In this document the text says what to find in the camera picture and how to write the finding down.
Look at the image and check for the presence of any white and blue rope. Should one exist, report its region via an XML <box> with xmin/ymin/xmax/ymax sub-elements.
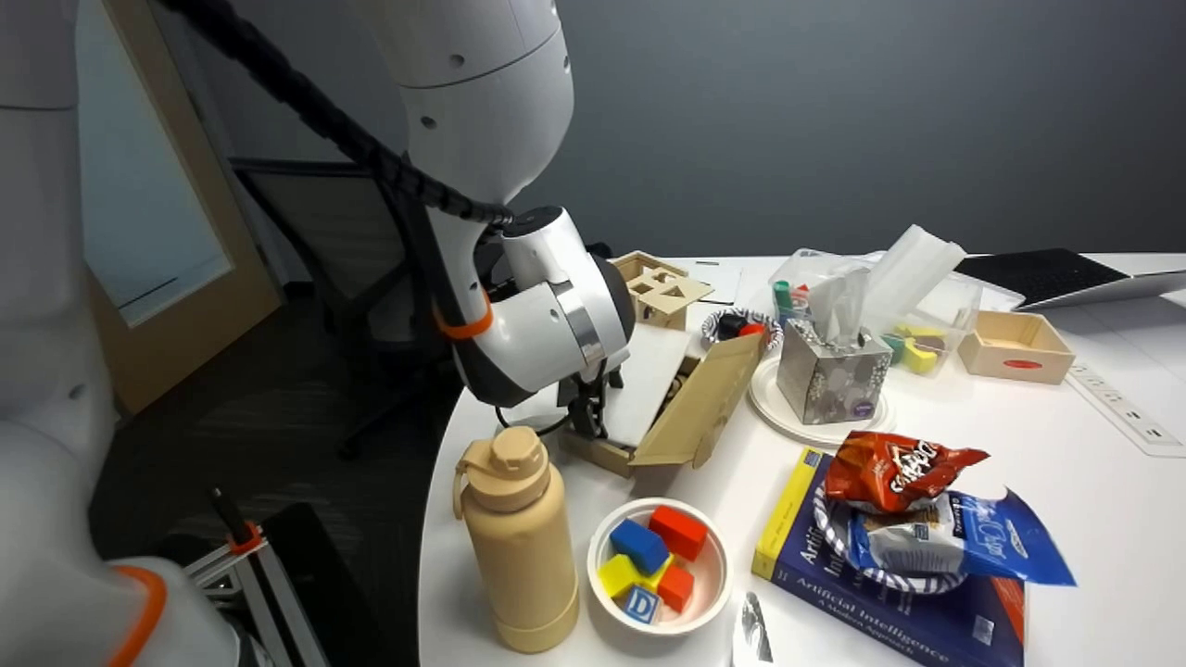
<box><xmin>809</xmin><ymin>483</ymin><xmax>974</xmax><ymax>602</ymax></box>

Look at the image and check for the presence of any blue and yellow book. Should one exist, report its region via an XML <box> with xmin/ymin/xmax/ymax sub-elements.
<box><xmin>752</xmin><ymin>450</ymin><xmax>1026</xmax><ymax>667</ymax></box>

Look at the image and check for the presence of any wooden framed whiteboard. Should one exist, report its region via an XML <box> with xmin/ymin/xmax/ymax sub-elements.
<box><xmin>77</xmin><ymin>0</ymin><xmax>283</xmax><ymax>415</ymax></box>

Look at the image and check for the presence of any blue plastic bag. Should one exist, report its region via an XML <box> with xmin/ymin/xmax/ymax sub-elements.
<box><xmin>951</xmin><ymin>493</ymin><xmax>1074</xmax><ymax>586</ymax></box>

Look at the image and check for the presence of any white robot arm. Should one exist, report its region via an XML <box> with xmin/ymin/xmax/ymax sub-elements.
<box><xmin>0</xmin><ymin>0</ymin><xmax>630</xmax><ymax>667</ymax></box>

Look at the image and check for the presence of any black laptop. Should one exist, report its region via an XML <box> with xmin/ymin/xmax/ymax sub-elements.
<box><xmin>960</xmin><ymin>250</ymin><xmax>1186</xmax><ymax>308</ymax></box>

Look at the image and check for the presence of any wooden shape sorter box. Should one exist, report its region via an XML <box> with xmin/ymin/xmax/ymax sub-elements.
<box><xmin>610</xmin><ymin>254</ymin><xmax>710</xmax><ymax>329</ymax></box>

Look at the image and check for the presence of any orange wooden block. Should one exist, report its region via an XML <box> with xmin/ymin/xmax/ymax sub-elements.
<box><xmin>656</xmin><ymin>565</ymin><xmax>694</xmax><ymax>611</ymax></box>

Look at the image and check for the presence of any red chips bag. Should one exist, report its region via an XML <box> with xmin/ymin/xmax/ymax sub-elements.
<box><xmin>823</xmin><ymin>429</ymin><xmax>986</xmax><ymax>514</ymax></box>

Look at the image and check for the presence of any yellow tape roll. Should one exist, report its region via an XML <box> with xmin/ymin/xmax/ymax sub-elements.
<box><xmin>902</xmin><ymin>329</ymin><xmax>945</xmax><ymax>373</ymax></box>

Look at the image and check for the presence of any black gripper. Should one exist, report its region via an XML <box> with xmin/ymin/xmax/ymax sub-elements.
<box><xmin>556</xmin><ymin>372</ymin><xmax>622</xmax><ymax>443</ymax></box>

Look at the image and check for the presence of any blue wooden block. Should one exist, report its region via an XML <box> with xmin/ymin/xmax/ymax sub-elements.
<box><xmin>607</xmin><ymin>518</ymin><xmax>668</xmax><ymax>574</ymax></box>

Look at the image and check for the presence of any black cable conduit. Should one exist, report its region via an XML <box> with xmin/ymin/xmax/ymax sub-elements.
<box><xmin>152</xmin><ymin>0</ymin><xmax>514</xmax><ymax>225</ymax></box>

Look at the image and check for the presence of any beige water bottle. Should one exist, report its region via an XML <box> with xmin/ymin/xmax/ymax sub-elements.
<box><xmin>454</xmin><ymin>428</ymin><xmax>577</xmax><ymax>654</ymax></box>

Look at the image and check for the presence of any red wooden block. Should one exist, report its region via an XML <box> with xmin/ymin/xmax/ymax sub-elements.
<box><xmin>650</xmin><ymin>504</ymin><xmax>708</xmax><ymax>561</ymax></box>

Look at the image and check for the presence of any open cardboard box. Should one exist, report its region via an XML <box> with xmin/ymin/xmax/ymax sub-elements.
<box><xmin>560</xmin><ymin>334</ymin><xmax>766</xmax><ymax>488</ymax></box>

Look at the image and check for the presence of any grey tissue box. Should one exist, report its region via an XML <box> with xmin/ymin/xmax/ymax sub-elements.
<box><xmin>778</xmin><ymin>324</ymin><xmax>890</xmax><ymax>428</ymax></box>

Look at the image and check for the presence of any white styrofoam sheet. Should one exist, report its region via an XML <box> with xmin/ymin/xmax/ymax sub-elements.
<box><xmin>603</xmin><ymin>327</ymin><xmax>694</xmax><ymax>450</ymax></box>

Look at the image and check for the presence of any small wooden tray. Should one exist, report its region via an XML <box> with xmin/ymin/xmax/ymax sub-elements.
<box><xmin>960</xmin><ymin>310</ymin><xmax>1074</xmax><ymax>387</ymax></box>

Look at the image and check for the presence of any white tissue paper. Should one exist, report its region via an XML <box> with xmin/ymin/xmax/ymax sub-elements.
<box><xmin>809</xmin><ymin>225</ymin><xmax>964</xmax><ymax>346</ymax></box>

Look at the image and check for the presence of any white bowl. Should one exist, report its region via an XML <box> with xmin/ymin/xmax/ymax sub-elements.
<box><xmin>587</xmin><ymin>496</ymin><xmax>730</xmax><ymax>638</ymax></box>

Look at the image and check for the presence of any yellow wooden block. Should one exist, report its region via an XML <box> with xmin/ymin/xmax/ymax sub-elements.
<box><xmin>597</xmin><ymin>555</ymin><xmax>641</xmax><ymax>598</ymax></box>

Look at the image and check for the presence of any white round plate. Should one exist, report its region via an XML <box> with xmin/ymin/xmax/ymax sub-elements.
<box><xmin>745</xmin><ymin>361</ymin><xmax>890</xmax><ymax>450</ymax></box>

